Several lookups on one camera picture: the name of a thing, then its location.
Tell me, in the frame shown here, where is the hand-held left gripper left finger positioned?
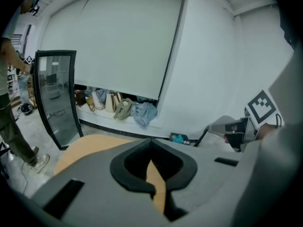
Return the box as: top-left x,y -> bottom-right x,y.
30,138 -> 171,227

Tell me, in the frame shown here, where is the beige tote bag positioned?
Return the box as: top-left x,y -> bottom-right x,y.
105,91 -> 123,113

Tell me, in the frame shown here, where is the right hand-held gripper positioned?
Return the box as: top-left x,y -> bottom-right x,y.
211,90 -> 277,152

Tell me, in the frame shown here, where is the dark brown bag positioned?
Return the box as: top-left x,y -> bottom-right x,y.
75,90 -> 87,107

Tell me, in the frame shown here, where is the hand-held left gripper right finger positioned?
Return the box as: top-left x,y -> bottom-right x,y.
151,138 -> 245,222

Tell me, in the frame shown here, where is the white roller blind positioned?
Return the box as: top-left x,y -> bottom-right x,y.
39,0 -> 190,101

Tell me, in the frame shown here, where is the oval wooden table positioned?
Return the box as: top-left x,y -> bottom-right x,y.
53,134 -> 166,214

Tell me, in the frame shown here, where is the mustard yellow bag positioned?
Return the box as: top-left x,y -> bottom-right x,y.
85,96 -> 96,113

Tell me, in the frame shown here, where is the black glass-door fridge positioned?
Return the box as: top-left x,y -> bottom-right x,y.
33,50 -> 84,150

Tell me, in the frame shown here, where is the blue plaid cloth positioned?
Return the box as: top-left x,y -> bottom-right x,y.
91,88 -> 108,110

